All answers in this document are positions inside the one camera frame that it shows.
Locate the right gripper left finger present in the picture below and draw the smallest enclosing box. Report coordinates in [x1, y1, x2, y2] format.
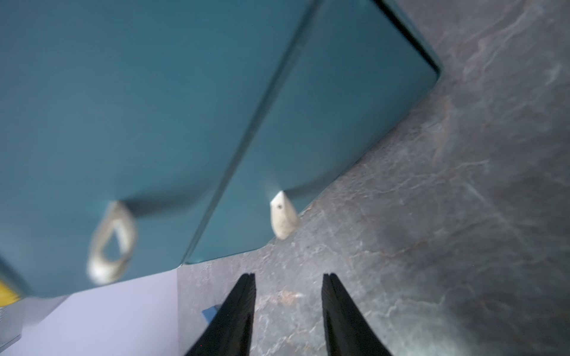
[186, 274, 256, 356]

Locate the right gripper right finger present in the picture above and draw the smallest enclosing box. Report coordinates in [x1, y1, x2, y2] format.
[322, 273, 391, 356]

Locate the blue binder clip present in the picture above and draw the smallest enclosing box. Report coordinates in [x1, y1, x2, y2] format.
[202, 304, 221, 324]

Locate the yellow top drawer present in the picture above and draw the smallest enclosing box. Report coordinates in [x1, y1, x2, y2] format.
[0, 281, 22, 308]

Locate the teal drawer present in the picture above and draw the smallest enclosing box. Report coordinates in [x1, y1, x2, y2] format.
[184, 1, 442, 264]
[1, 1, 311, 298]

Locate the teal bottom drawer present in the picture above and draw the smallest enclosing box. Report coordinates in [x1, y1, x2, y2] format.
[184, 1, 442, 264]

